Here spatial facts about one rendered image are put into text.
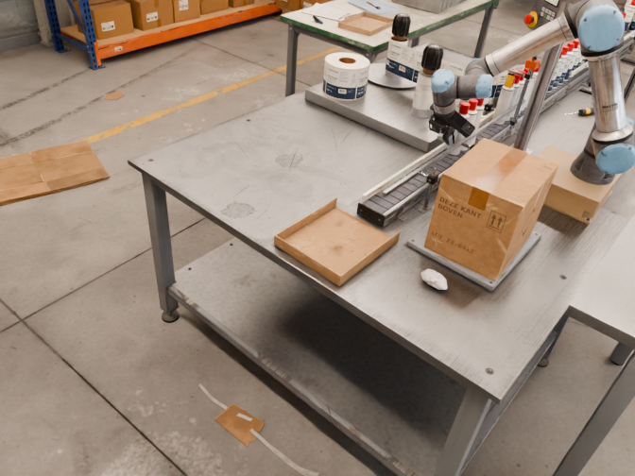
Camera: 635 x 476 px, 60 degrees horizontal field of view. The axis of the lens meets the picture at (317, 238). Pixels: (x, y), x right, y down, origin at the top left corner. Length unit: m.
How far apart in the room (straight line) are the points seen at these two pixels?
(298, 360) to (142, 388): 0.66
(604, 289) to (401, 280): 0.62
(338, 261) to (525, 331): 0.56
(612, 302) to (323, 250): 0.86
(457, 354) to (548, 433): 1.09
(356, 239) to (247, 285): 0.83
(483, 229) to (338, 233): 0.45
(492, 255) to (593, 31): 0.70
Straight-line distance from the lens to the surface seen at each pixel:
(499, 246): 1.63
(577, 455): 2.18
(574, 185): 2.15
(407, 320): 1.53
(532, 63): 2.37
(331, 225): 1.80
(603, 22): 1.84
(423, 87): 2.42
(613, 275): 1.95
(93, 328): 2.68
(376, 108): 2.50
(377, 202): 1.85
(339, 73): 2.49
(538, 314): 1.68
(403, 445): 2.02
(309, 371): 2.15
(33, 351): 2.66
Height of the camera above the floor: 1.91
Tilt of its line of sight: 38 degrees down
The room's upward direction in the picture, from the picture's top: 6 degrees clockwise
